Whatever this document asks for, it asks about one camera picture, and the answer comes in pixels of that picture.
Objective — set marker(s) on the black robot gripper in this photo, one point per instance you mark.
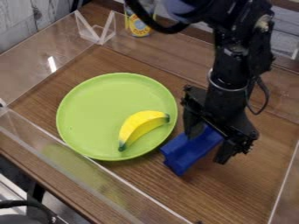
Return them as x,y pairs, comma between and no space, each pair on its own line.
219,107

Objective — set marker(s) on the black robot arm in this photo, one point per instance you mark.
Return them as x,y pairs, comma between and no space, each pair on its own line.
242,24

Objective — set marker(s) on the black metal stand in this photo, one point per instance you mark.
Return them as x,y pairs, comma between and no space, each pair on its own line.
19,210

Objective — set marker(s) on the clear acrylic front wall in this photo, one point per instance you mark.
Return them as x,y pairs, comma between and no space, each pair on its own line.
81,183

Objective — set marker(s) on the blue plastic block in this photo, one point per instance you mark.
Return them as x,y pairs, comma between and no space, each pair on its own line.
181,152

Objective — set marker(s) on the green plate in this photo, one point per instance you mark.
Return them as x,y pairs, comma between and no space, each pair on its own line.
96,106

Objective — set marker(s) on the yellow toy banana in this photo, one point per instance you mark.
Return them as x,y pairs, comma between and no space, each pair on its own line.
139,124

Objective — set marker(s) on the clear acrylic corner bracket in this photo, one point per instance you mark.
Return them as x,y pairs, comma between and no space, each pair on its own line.
95,33

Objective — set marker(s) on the yellow labelled tin can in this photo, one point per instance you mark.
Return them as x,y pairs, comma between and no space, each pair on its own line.
137,28

